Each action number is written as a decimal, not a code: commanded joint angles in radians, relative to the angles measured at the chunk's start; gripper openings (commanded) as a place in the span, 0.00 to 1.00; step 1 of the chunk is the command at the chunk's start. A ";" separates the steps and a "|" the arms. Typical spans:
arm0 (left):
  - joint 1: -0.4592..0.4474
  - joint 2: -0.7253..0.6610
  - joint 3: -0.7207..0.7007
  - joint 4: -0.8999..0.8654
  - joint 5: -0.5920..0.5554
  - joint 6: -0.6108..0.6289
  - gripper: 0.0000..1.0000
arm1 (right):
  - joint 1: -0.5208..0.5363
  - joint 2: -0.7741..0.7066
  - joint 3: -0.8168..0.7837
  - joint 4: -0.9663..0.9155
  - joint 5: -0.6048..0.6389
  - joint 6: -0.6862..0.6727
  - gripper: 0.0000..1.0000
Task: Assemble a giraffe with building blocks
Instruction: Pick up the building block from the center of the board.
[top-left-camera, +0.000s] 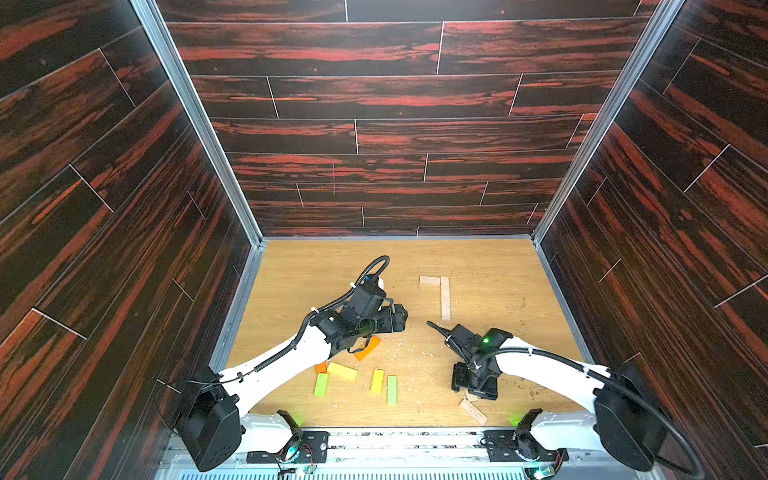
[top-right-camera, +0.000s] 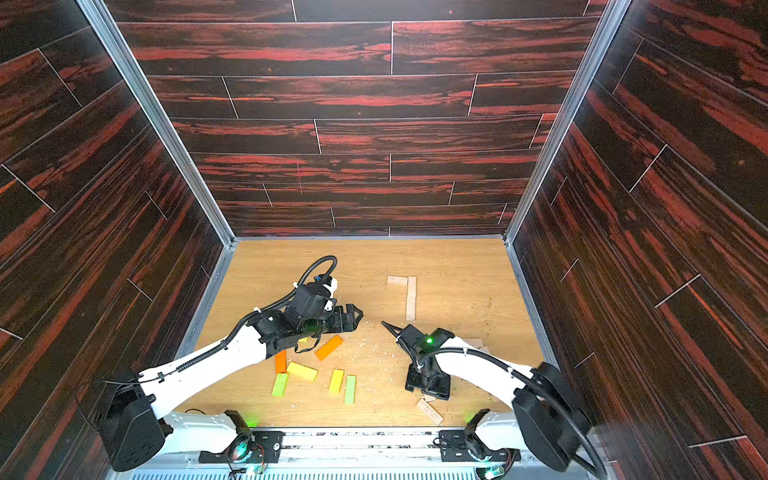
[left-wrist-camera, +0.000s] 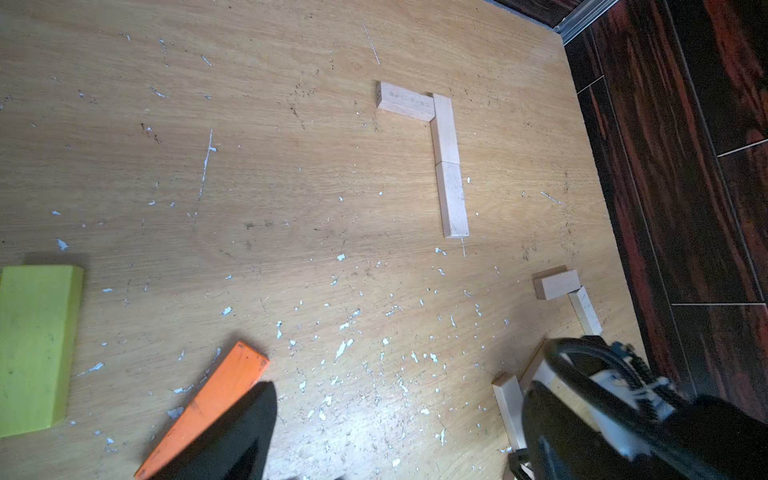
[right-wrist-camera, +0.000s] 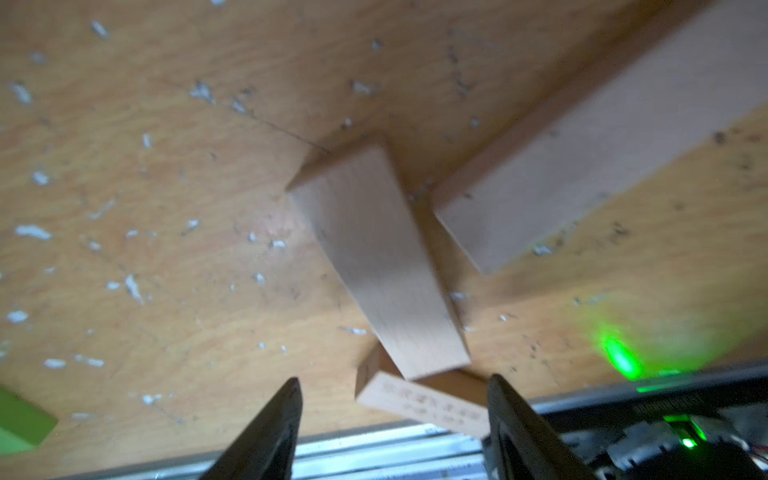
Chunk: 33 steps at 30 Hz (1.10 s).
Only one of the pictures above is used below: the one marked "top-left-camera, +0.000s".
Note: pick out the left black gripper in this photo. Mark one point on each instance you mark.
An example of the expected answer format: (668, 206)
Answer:
(399, 321)

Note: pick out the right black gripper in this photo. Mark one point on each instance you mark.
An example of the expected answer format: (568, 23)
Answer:
(455, 339)

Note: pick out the natural wood block printed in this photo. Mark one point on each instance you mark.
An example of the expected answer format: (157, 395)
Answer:
(429, 280)

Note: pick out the natural wood block long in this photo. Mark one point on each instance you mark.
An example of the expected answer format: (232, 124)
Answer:
(445, 299)

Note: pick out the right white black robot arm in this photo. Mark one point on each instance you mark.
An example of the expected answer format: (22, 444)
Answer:
(617, 417)

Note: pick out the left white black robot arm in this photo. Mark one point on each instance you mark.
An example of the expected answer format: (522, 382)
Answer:
(213, 419)

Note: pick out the orange block centre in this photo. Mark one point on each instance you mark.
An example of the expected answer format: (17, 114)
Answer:
(368, 349)

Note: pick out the natural wood block bottom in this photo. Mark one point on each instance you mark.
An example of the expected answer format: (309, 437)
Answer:
(473, 412)

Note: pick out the yellow block lying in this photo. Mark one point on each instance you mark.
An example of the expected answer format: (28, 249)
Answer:
(342, 371)

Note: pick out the light green block right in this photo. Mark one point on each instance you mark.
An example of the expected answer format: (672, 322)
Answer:
(392, 390)

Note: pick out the light green block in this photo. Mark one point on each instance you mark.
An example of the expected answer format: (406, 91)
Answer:
(392, 390)
(321, 385)

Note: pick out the yellow block small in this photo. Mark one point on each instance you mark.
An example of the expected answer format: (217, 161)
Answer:
(377, 381)

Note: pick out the light green block left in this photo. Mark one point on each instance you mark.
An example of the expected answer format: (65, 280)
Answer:
(321, 385)

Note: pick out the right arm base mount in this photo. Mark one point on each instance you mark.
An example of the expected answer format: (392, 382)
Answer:
(512, 446)

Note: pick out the front aluminium rail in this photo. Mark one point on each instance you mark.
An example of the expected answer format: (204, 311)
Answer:
(405, 453)

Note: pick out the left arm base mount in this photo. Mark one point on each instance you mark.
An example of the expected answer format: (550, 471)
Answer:
(308, 447)

